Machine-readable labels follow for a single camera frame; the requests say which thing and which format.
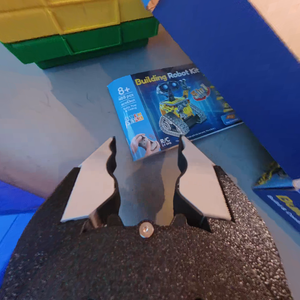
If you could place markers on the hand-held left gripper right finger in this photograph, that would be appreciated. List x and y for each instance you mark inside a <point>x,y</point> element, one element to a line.
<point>201,185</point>

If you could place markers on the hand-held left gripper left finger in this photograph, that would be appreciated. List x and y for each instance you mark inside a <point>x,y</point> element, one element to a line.
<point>91,187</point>

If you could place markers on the blue storage bin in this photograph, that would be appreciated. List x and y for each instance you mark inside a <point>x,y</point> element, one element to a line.
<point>14,211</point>

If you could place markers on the blue robot kit booklet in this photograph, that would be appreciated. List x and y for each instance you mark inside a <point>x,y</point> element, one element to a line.
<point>168,105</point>

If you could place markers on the blue cardboard kit box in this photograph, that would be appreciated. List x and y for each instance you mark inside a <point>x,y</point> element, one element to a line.
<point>234,70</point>

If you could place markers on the grey desk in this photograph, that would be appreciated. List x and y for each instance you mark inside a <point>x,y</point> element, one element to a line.
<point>58,117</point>

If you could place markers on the green storage bin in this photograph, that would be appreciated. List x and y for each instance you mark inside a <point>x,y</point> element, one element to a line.
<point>93,39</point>

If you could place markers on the yellow storage bin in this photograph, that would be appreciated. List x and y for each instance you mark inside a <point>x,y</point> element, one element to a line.
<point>70,16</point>

